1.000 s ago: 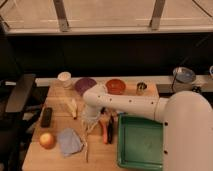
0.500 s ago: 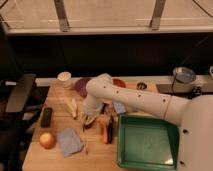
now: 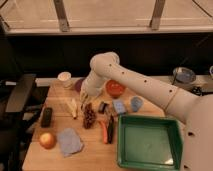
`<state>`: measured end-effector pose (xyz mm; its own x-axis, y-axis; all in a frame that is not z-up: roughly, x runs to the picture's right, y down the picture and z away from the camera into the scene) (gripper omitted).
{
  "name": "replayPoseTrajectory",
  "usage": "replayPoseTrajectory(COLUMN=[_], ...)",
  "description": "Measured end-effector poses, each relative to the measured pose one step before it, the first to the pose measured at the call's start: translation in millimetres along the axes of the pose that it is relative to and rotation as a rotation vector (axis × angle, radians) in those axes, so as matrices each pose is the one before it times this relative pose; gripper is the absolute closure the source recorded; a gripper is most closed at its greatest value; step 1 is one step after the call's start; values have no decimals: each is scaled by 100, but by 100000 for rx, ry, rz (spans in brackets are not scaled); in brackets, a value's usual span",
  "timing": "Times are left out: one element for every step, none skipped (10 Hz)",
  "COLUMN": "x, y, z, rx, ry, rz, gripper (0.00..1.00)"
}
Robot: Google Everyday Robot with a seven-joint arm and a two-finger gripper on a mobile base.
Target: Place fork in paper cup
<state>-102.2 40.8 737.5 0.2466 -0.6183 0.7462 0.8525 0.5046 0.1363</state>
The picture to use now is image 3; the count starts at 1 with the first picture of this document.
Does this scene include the metal fork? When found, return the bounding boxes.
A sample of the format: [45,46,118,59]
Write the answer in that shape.
[81,103,86,115]

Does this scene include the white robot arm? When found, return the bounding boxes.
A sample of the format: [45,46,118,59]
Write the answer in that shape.
[80,52,213,171]

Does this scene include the white paper cup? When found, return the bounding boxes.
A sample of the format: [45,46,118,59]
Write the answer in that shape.
[57,72,72,88]

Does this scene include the blue cup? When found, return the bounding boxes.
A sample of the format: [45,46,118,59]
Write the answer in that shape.
[130,96,143,112]

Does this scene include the banana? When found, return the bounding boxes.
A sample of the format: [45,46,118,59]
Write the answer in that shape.
[67,99,78,119]

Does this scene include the purple bowl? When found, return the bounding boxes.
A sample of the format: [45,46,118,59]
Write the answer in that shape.
[75,78,85,93]

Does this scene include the bunch of dark grapes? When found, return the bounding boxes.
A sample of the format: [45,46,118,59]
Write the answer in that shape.
[83,103,96,129]

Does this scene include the small dark clip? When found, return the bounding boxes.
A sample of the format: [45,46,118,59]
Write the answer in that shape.
[98,101,109,114]

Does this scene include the orange bowl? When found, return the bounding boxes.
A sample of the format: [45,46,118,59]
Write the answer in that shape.
[105,80,126,98]

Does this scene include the blue sponge block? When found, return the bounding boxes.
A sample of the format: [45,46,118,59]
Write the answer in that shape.
[112,99,127,115]

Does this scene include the black rectangular block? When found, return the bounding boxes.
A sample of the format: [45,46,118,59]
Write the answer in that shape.
[41,107,53,128]

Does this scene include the blue grey cloth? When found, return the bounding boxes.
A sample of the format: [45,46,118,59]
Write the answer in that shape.
[57,128,83,157]

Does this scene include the orange apple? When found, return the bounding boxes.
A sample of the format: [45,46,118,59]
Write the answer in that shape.
[39,133,56,149]

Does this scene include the black chair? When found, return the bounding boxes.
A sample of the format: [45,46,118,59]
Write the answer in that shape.
[0,22,42,171]

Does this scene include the green plastic tray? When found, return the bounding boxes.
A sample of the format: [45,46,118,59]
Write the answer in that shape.
[117,115,182,171]

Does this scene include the grey bowl on ledge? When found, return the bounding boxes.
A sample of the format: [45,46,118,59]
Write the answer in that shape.
[173,67,196,84]

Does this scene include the orange handled pliers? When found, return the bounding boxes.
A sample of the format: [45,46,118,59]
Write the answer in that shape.
[100,116,114,144]

